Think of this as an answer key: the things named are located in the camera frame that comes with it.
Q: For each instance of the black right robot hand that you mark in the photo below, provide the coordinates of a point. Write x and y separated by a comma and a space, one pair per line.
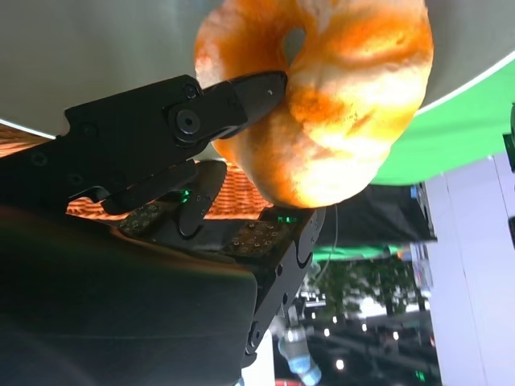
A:
100, 301

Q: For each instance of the pale grey bowl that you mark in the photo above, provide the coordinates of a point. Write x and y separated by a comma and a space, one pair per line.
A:
100, 48

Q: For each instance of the orange striped toy pumpkin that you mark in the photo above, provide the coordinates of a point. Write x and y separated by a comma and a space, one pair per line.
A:
342, 132

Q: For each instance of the orange wicker basket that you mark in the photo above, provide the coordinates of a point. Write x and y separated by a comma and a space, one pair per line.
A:
241, 193

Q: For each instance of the clear plastic water bottle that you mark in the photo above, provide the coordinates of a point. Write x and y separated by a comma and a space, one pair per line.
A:
299, 354

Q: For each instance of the green cloth with cartoon print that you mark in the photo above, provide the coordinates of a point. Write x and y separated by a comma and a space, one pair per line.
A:
354, 252

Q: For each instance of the green leafy plant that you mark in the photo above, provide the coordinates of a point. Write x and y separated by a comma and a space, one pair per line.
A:
362, 289

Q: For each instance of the black backdrop cloth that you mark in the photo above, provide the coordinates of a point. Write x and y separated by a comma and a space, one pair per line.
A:
362, 213

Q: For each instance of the green tablecloth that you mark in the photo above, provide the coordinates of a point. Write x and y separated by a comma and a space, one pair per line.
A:
462, 132

